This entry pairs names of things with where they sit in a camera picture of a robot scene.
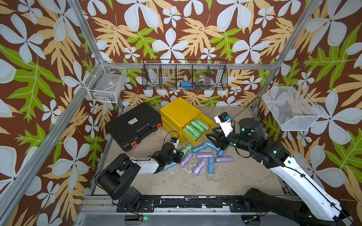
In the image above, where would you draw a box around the white wire basket left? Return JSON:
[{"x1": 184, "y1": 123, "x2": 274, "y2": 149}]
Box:
[{"x1": 84, "y1": 60, "x2": 127, "y2": 104}]

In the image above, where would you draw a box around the clear jar in basket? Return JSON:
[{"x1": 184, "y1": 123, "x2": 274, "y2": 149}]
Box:
[{"x1": 195, "y1": 74, "x2": 207, "y2": 88}]

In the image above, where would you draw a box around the black tool case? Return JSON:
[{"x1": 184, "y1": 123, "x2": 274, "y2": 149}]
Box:
[{"x1": 106, "y1": 103, "x2": 162, "y2": 152}]

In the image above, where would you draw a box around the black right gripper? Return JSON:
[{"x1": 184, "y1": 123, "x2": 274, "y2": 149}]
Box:
[{"x1": 206, "y1": 126, "x2": 255, "y2": 155}]

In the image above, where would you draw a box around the blue trash bag roll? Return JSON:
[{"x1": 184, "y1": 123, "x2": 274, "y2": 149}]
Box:
[
  {"x1": 205, "y1": 140, "x2": 220, "y2": 152},
  {"x1": 217, "y1": 150, "x2": 225, "y2": 157},
  {"x1": 162, "y1": 163, "x2": 177, "y2": 171},
  {"x1": 207, "y1": 157, "x2": 215, "y2": 175},
  {"x1": 191, "y1": 142, "x2": 208, "y2": 153}
]

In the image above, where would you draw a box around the black wire basket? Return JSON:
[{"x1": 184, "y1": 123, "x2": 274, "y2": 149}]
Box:
[{"x1": 140, "y1": 59, "x2": 229, "y2": 91}]

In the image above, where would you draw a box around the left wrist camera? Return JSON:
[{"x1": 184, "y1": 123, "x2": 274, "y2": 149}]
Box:
[{"x1": 170, "y1": 137, "x2": 180, "y2": 149}]

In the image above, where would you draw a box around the yellow top drawer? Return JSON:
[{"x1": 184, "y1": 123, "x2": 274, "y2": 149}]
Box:
[{"x1": 181, "y1": 113, "x2": 216, "y2": 146}]

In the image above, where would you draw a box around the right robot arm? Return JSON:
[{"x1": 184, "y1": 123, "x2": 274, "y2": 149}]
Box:
[{"x1": 206, "y1": 112, "x2": 351, "y2": 226}]

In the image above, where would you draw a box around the aluminium frame post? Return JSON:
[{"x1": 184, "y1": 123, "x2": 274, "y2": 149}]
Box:
[{"x1": 256, "y1": 1, "x2": 322, "y2": 100}]

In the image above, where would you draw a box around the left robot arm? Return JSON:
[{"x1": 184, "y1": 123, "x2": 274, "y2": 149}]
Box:
[{"x1": 95, "y1": 142, "x2": 184, "y2": 211}]

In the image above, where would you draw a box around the white mesh basket right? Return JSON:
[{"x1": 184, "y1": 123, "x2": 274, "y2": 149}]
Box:
[{"x1": 262, "y1": 83, "x2": 324, "y2": 131}]

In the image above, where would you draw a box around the blue object in basket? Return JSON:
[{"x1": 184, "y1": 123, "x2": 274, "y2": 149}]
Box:
[{"x1": 182, "y1": 82, "x2": 192, "y2": 89}]

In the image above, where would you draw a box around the yellow plastic drawer cabinet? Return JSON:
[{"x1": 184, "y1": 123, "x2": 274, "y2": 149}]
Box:
[{"x1": 160, "y1": 97, "x2": 203, "y2": 146}]

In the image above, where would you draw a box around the green trash bag roll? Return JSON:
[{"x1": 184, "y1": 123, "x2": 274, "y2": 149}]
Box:
[
  {"x1": 186, "y1": 124, "x2": 202, "y2": 139},
  {"x1": 191, "y1": 120, "x2": 205, "y2": 133},
  {"x1": 183, "y1": 128, "x2": 197, "y2": 141},
  {"x1": 181, "y1": 143, "x2": 193, "y2": 156},
  {"x1": 196, "y1": 118, "x2": 210, "y2": 130}
]

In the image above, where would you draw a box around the purple trash bag roll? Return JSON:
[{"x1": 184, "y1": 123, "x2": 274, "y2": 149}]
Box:
[
  {"x1": 179, "y1": 153, "x2": 193, "y2": 168},
  {"x1": 197, "y1": 152, "x2": 214, "y2": 159},
  {"x1": 193, "y1": 159, "x2": 206, "y2": 176},
  {"x1": 215, "y1": 156, "x2": 233, "y2": 163}
]

